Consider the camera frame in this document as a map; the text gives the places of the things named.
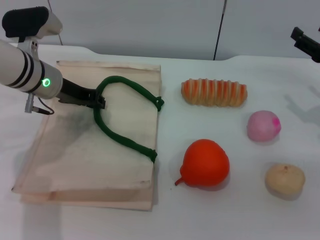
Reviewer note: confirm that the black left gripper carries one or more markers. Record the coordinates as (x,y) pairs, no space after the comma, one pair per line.
(77,93)

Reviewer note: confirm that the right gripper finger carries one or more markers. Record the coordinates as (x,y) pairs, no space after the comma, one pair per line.
(308,47)
(297,32)

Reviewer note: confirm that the pink toy peach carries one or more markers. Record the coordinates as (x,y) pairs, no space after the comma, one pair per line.
(262,126)

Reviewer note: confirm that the orange toy fruit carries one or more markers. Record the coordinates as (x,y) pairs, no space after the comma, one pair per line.
(206,166)

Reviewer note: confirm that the orange striped bread loaf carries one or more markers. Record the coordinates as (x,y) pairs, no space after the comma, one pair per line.
(215,93)

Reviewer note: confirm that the beige round bun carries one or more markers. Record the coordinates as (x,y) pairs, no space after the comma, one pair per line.
(285,180)

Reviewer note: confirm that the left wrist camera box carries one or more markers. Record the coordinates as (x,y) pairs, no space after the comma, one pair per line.
(27,22)

